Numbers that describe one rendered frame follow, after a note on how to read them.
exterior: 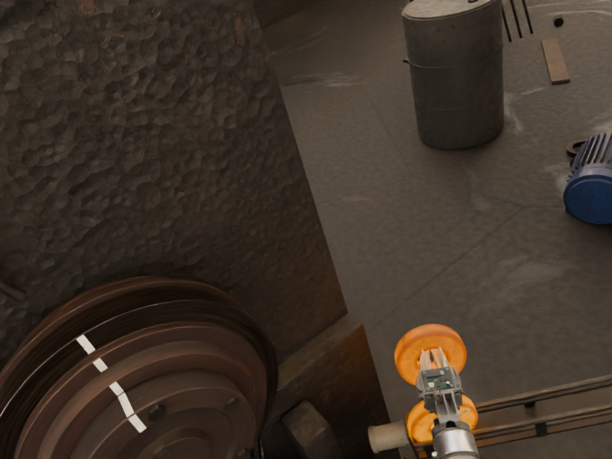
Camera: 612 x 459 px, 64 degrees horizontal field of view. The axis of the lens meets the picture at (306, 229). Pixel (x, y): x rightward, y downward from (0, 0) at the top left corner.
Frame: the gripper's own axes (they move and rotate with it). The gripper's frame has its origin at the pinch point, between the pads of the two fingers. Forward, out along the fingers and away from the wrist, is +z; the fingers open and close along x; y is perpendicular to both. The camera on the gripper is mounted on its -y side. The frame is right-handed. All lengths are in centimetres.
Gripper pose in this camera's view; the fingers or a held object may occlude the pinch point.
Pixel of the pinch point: (429, 351)
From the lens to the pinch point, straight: 113.2
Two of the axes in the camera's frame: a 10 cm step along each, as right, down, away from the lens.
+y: -2.4, -7.2, -6.5
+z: -0.2, -6.6, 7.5
